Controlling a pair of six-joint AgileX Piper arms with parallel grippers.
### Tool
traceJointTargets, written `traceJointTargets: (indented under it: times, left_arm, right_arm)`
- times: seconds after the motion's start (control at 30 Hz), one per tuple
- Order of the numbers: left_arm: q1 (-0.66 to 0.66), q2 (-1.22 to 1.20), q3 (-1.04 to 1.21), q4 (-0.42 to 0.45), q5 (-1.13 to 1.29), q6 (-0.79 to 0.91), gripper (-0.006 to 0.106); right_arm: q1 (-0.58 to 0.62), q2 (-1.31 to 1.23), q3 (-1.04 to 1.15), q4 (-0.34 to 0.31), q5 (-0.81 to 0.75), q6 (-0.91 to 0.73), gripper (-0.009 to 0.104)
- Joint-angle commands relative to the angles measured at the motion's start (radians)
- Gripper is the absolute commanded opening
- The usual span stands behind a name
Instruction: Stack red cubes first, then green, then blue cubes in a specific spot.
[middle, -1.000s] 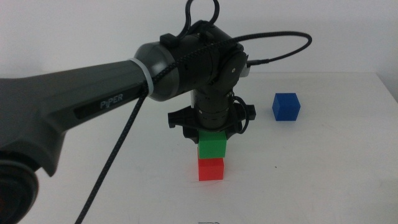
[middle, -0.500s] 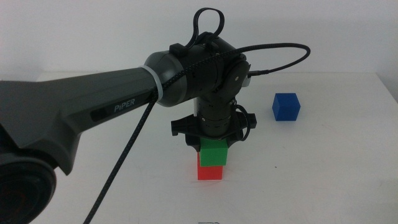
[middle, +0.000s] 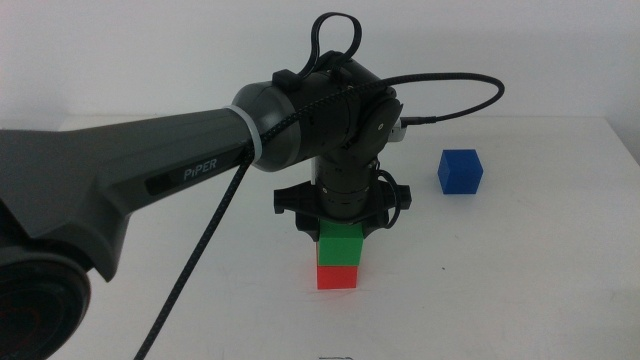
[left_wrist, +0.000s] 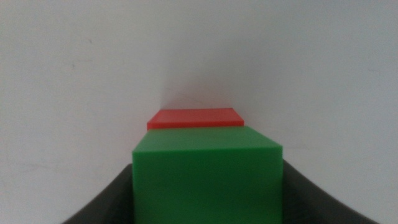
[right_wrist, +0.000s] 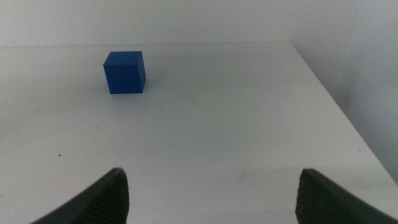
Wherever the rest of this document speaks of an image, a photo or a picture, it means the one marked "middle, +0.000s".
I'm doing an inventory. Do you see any red cube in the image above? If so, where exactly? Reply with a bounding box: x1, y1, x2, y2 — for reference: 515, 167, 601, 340
315, 242, 360, 291

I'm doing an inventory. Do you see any thin black left cable loop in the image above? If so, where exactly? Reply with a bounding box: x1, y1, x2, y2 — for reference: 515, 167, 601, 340
309, 12, 364, 76

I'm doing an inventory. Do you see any green cube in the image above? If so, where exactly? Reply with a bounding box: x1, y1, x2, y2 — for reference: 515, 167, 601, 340
316, 219, 365, 267

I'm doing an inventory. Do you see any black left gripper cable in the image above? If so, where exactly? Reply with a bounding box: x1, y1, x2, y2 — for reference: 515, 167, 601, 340
374, 168, 404, 230

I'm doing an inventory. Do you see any blue cube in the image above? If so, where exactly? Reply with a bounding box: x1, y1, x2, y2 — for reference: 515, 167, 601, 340
436, 148, 485, 195

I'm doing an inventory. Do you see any black braided left camera cable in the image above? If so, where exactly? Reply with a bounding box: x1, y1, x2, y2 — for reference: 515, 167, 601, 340
132, 72, 506, 360

